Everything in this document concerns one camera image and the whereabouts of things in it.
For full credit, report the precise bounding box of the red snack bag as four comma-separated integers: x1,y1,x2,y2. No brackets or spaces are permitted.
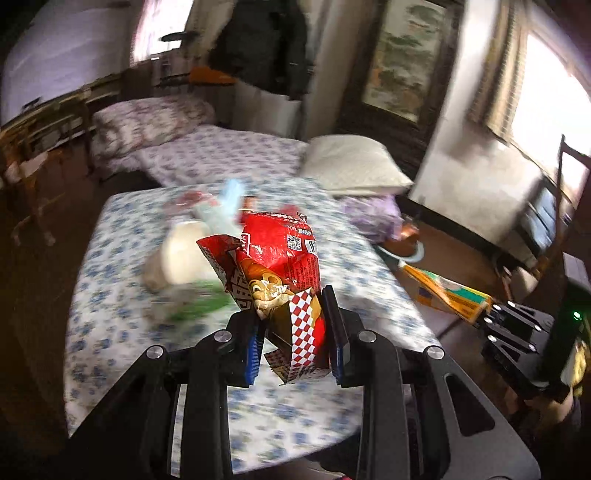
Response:
197,212,329,383

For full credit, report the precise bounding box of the yellow green carton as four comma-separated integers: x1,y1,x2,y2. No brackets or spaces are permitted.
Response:
401,263,494,325

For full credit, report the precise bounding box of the blue face mask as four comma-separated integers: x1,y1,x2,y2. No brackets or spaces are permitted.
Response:
192,179,245,237

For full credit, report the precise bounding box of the green snack wrapper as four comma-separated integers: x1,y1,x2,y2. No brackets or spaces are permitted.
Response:
152,281,232,322

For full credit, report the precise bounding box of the light blue wash basin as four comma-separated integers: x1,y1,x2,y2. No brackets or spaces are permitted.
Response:
379,224,425,264

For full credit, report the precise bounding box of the dark wooden chair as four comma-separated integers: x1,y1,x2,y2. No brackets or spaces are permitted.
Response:
533,135,591,280

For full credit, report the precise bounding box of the lilac folded blanket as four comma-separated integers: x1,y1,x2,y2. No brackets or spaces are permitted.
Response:
338,195,404,244

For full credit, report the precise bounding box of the cream quilted pillow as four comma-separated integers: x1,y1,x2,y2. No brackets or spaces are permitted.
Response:
300,134,414,197

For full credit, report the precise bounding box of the purple floral bed sheet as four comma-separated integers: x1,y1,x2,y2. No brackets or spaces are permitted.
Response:
132,125,308,187

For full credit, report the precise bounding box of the folded floral quilt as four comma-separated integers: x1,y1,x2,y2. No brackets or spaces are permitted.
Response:
91,94,215,160

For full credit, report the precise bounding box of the black hanging jacket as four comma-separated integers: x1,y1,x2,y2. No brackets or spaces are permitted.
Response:
207,1,311,101

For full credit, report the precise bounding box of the framed landscape painting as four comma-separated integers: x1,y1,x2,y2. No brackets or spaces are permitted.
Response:
362,1,447,124

